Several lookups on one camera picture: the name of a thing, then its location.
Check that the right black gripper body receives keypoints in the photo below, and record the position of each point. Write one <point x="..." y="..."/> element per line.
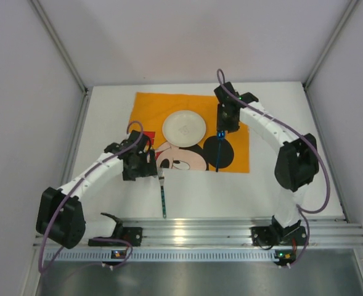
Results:
<point x="225" y="125"/>

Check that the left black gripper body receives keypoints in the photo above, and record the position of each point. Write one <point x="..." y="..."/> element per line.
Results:
<point x="151" y="164"/>

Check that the blue metallic spoon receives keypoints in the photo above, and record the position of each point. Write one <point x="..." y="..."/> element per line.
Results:
<point x="220" y="136"/>

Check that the fork with teal handle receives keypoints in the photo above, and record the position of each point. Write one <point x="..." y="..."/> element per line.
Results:
<point x="161" y="178"/>

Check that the cream round plate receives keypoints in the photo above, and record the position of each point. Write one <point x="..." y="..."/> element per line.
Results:
<point x="184" y="128"/>

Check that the orange cartoon mouse cloth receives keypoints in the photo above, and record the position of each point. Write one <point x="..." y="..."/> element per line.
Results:
<point x="151" y="109"/>

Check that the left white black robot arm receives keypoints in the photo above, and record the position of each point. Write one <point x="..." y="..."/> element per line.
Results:
<point x="61" y="211"/>

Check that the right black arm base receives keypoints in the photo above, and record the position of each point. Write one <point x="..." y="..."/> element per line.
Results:
<point x="268" y="237"/>

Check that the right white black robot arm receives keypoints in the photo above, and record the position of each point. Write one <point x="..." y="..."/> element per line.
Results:
<point x="296" y="164"/>

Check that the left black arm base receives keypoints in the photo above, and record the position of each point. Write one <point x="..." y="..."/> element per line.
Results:
<point x="133" y="235"/>

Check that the aluminium mounting rail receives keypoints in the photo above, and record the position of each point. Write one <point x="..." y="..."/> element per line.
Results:
<point x="232" y="232"/>

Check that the perforated grey cable duct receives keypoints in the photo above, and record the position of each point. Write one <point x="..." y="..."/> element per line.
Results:
<point x="171" y="255"/>

